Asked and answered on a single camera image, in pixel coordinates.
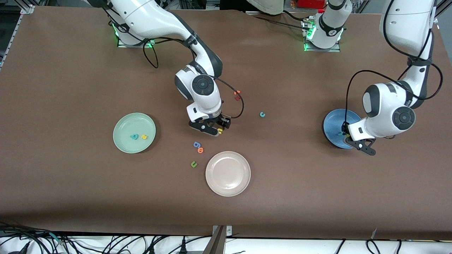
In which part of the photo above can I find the blue plate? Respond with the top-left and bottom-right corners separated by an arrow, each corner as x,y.
323,109 -> 364,149

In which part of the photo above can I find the beige plate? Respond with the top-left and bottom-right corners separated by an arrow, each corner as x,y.
205,151 -> 251,197

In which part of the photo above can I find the light green plate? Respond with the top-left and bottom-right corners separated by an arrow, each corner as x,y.
113,113 -> 156,154

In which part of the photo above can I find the aluminium profile beam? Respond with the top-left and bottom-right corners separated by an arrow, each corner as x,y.
202,226 -> 227,254

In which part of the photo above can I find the beige fabric object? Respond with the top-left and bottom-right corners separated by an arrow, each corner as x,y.
246,0 -> 285,16

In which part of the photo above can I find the red box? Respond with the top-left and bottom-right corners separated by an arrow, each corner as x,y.
298,0 -> 327,9

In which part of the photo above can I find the short black right gripper cable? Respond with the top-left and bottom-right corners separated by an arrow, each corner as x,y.
212,76 -> 245,120

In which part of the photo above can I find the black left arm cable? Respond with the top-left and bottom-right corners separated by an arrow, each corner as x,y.
344,0 -> 444,133

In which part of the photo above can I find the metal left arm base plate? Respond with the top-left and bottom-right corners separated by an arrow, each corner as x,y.
301,18 -> 341,53

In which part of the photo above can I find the long black right arm cable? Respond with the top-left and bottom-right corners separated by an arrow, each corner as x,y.
142,35 -> 160,69

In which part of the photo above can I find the small metal bracket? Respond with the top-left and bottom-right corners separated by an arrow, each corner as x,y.
212,225 -> 233,236

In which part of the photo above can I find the black cable on table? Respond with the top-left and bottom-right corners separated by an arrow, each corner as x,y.
252,15 -> 307,30
281,10 -> 311,23

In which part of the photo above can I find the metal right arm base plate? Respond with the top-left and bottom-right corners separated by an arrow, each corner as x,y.
117,25 -> 156,48

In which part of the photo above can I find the aluminium frame post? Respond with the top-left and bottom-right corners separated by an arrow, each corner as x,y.
434,0 -> 452,24

